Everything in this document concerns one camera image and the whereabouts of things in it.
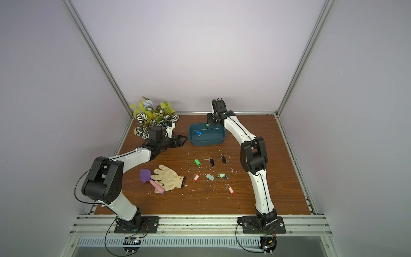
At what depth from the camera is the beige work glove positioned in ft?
2.85

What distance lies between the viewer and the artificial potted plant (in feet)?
2.73

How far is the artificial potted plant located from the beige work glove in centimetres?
23
